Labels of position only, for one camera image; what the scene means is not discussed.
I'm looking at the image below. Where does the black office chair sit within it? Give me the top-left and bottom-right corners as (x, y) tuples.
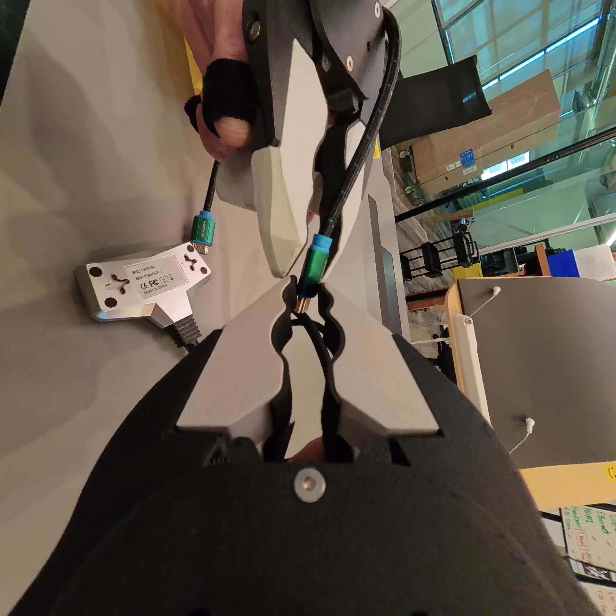
(380, 55), (492, 151)

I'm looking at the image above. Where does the wheeled cardboard box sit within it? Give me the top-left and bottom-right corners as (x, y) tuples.
(398, 70), (563, 205)

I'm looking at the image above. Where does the blue and white box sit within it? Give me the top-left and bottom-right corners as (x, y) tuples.
(546, 244), (616, 281)

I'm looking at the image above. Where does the black pole stand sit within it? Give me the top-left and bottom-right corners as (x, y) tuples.
(394, 129), (616, 223)

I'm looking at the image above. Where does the green-plug braided HDMI cable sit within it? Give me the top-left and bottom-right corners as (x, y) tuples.
(189, 5), (403, 314)

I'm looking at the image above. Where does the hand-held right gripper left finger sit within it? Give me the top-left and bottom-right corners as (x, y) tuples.
(176, 276), (297, 463)

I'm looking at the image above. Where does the person's left hand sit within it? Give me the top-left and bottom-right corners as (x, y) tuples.
(184, 0), (256, 163)

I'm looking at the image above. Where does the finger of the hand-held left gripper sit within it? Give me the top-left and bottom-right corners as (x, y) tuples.
(252, 47), (334, 281)
(314, 118), (384, 272)

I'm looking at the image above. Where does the handwritten whiteboard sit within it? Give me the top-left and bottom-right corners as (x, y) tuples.
(582, 580), (616, 616)
(560, 503), (616, 574)

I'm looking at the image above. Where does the silver HDMI switch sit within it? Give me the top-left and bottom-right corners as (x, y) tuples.
(73, 242), (212, 330)

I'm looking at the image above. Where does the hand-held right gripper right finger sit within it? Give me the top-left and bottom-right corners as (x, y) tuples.
(319, 282), (442, 464)

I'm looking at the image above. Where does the wood-rimmed black board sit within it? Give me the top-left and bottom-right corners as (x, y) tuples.
(445, 277), (616, 511)

